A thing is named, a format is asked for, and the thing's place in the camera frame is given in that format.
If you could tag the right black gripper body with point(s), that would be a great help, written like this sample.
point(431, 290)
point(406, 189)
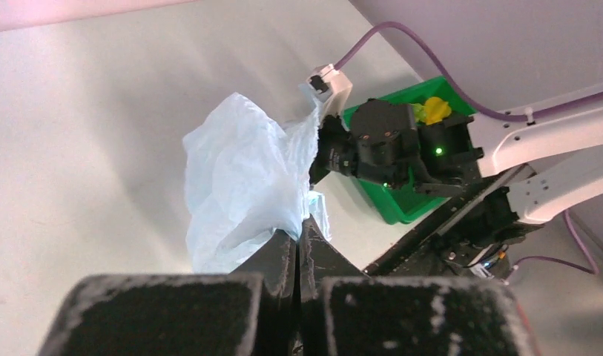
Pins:
point(378, 145)

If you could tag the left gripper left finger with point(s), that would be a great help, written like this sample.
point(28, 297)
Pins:
point(246, 312)

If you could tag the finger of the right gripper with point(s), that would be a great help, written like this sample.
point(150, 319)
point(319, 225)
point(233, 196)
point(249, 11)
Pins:
point(318, 171)

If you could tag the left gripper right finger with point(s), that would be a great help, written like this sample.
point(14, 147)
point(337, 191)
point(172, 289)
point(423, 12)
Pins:
point(346, 312)

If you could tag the light blue plastic bag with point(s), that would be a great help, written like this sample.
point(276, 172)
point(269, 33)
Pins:
point(247, 177)

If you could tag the green fake grapes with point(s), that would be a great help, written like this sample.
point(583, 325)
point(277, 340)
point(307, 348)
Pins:
point(419, 111)

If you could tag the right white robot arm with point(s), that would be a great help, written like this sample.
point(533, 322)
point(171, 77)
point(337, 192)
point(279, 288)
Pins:
point(511, 211)

